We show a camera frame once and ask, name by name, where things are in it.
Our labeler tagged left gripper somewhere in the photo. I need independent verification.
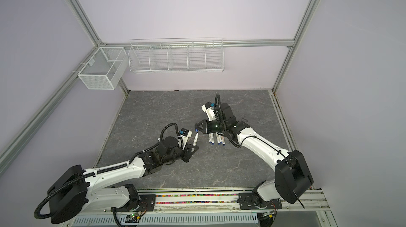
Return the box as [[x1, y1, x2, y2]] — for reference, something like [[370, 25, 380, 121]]
[[162, 142, 199, 165]]

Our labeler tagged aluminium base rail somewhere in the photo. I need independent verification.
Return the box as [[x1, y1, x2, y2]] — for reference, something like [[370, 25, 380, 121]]
[[64, 190, 331, 226]]

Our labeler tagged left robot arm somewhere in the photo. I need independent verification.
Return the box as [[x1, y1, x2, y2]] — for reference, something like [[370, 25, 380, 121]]
[[33, 122, 199, 224]]

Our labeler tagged whiteboard marker pen five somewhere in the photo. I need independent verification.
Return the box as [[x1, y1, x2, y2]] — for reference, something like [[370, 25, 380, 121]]
[[193, 132, 199, 146]]

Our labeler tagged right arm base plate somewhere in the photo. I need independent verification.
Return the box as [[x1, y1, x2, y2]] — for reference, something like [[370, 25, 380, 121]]
[[237, 192, 282, 210]]

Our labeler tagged whiteboard marker pen two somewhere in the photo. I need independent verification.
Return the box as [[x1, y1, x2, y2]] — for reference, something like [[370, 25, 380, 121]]
[[216, 134, 222, 145]]

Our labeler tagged white wire shelf basket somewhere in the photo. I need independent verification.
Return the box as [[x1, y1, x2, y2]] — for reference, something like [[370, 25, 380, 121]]
[[129, 38, 225, 73]]

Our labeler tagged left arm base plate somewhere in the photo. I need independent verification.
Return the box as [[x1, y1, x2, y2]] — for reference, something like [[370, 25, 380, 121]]
[[116, 194, 156, 212]]

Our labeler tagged white mesh box basket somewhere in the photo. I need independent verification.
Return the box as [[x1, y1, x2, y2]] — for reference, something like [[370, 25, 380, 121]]
[[78, 47, 129, 90]]

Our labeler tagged white vent grille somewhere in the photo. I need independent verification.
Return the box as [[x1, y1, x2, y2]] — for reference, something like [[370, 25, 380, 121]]
[[69, 212, 259, 227]]

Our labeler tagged whiteboard marker pen one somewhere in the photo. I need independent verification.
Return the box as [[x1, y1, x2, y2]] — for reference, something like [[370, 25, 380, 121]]
[[209, 134, 214, 145]]

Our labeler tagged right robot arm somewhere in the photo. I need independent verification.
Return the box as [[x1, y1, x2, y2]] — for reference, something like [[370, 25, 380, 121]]
[[195, 94, 314, 209]]

